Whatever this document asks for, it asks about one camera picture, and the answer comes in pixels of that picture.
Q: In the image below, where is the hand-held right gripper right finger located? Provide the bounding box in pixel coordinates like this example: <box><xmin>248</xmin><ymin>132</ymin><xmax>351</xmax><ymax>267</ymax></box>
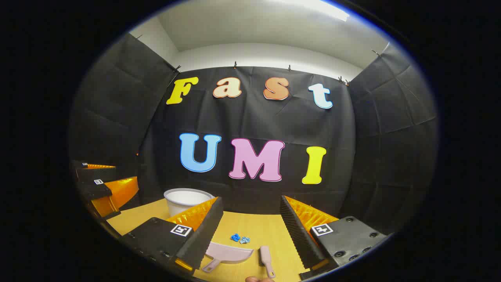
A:
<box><xmin>280</xmin><ymin>195</ymin><xmax>388</xmax><ymax>280</ymax></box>

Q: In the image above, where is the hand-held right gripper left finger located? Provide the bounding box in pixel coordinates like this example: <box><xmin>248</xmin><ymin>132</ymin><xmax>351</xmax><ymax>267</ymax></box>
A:
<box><xmin>119</xmin><ymin>197</ymin><xmax>224</xmax><ymax>277</ymax></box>

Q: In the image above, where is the pale pink dustpan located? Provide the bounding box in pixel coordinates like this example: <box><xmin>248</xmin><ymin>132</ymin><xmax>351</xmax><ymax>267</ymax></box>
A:
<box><xmin>202</xmin><ymin>242</ymin><xmax>254</xmax><ymax>273</ymax></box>

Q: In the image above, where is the white garbage bin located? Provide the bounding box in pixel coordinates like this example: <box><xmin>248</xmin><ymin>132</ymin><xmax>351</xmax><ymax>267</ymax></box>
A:
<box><xmin>164</xmin><ymin>188</ymin><xmax>215</xmax><ymax>217</ymax></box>

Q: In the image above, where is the small pale pink broom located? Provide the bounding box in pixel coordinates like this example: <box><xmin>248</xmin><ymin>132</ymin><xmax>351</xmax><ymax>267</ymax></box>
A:
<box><xmin>260</xmin><ymin>246</ymin><xmax>276</xmax><ymax>279</ymax></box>

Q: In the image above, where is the wooden desktop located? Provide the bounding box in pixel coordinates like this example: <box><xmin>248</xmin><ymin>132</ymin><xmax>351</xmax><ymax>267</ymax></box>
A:
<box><xmin>106</xmin><ymin>198</ymin><xmax>341</xmax><ymax>282</ymax></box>

